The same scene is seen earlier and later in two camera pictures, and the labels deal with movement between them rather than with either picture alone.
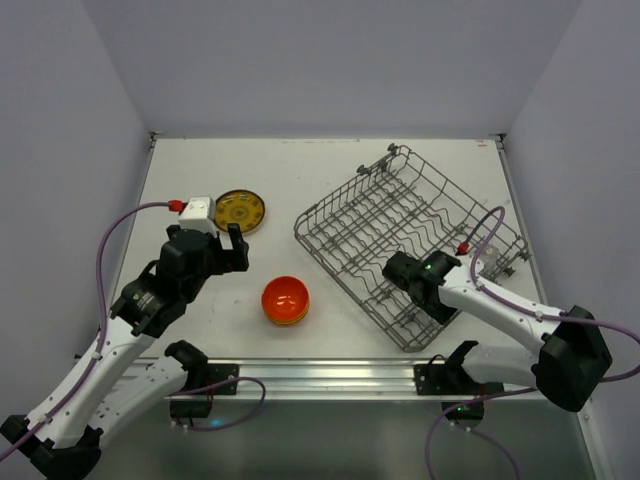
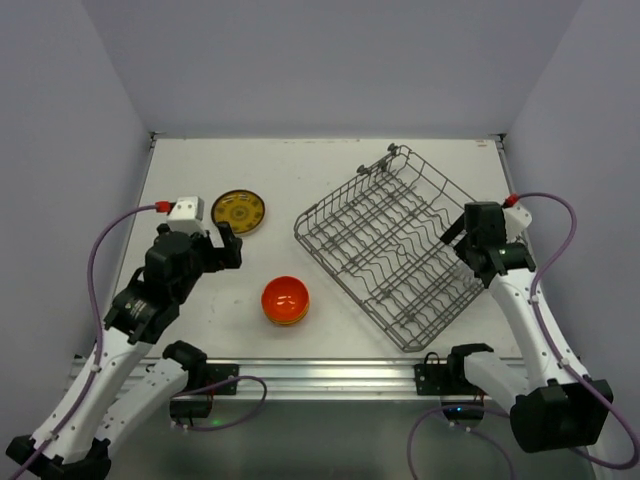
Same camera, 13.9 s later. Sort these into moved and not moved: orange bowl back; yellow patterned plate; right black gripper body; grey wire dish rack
Moved: right black gripper body
Not moved: grey wire dish rack; yellow patterned plate; orange bowl back
